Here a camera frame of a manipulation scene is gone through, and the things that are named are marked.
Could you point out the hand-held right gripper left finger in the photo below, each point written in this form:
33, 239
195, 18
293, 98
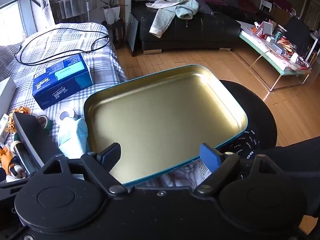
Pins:
112, 155

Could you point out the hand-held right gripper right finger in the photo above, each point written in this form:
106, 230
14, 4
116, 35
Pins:
208, 156

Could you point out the light blue face mask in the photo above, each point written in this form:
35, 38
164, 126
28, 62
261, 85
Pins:
72, 140

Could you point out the teal metal tin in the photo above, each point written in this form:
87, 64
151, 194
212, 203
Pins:
162, 120

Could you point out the white tape roll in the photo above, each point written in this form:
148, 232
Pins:
58, 117

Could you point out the green tape roll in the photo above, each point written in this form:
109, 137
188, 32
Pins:
48, 125

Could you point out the dark glass bottle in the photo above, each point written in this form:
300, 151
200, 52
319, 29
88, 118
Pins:
25, 160

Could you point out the orange fabric pouch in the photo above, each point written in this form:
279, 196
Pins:
5, 155

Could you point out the black wedge-shaped case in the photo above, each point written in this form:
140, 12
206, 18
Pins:
35, 135

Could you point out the blue tissue pack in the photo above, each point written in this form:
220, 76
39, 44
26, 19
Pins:
60, 80

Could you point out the white glass coffee table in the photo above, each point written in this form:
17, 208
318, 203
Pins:
265, 52

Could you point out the grey plaid bed sheet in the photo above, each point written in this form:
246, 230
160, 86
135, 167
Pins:
75, 42

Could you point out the small wooden stool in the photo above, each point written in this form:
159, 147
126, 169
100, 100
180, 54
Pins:
117, 35

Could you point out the black flat panel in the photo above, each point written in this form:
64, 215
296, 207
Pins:
132, 35

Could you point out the white cardboard box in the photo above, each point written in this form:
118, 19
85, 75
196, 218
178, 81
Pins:
6, 95

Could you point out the black leather sofa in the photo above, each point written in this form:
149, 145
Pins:
200, 27

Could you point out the pile of table clutter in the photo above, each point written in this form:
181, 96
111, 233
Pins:
282, 45

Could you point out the potted plant in white pot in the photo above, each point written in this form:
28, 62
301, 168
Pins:
111, 15

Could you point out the mint green sweater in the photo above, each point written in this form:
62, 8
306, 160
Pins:
167, 12

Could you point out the black chair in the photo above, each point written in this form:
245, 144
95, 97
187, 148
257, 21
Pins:
297, 35

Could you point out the glass side table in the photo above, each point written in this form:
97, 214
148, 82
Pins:
75, 5

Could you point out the patterned curtain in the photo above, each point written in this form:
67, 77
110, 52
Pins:
43, 7

